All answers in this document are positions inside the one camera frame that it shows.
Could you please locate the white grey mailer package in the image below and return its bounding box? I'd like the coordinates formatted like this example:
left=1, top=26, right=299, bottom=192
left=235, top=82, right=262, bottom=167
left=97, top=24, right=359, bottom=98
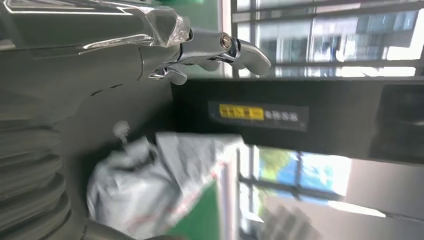
left=86, top=131, right=247, bottom=240

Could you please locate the black inbound scanner machine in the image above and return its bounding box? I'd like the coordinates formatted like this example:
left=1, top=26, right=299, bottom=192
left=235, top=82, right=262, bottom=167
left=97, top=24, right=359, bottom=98
left=169, top=76, right=424, bottom=166

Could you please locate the window with dark frame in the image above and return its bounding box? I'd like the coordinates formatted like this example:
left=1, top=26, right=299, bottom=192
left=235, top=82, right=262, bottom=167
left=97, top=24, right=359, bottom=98
left=218, top=0, right=424, bottom=206

